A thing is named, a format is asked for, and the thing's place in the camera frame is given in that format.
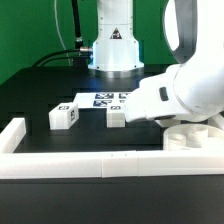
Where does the thin white cable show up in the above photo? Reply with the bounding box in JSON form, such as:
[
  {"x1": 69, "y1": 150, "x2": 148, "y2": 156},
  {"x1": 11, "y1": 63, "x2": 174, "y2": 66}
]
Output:
[{"x1": 54, "y1": 0, "x2": 72, "y2": 67}]

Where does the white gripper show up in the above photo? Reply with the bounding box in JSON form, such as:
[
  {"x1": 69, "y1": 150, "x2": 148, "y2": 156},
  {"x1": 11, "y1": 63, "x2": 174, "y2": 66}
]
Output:
[{"x1": 124, "y1": 64, "x2": 192, "y2": 122}]

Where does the black thick cable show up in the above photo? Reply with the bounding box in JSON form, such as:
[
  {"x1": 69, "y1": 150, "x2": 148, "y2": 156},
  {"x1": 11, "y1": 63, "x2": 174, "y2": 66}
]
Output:
[{"x1": 71, "y1": 0, "x2": 84, "y2": 51}]

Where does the white U-shaped fence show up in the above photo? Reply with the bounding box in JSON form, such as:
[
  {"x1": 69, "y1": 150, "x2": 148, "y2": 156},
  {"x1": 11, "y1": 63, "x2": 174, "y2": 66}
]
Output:
[{"x1": 0, "y1": 118, "x2": 224, "y2": 179}]

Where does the black curved base cable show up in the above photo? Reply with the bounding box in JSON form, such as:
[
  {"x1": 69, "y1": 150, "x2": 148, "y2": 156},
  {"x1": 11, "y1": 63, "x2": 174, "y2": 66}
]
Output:
[{"x1": 31, "y1": 46, "x2": 94, "y2": 69}]

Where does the white marker tag plate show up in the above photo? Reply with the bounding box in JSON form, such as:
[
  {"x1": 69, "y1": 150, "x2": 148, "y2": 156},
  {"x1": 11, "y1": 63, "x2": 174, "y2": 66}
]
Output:
[{"x1": 73, "y1": 92, "x2": 129, "y2": 109}]

